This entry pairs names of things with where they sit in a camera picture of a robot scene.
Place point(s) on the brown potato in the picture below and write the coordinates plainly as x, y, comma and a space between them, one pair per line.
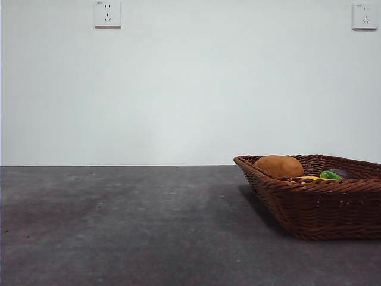
279, 166

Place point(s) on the yellow corn cob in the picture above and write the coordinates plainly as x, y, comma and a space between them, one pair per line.
309, 178

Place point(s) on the brown wicker basket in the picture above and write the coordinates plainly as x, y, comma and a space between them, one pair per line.
321, 208

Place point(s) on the purple eggplant with green cap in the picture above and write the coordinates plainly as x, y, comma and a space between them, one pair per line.
340, 173

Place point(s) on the white wall socket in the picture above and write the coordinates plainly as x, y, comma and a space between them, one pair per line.
365, 17
108, 15

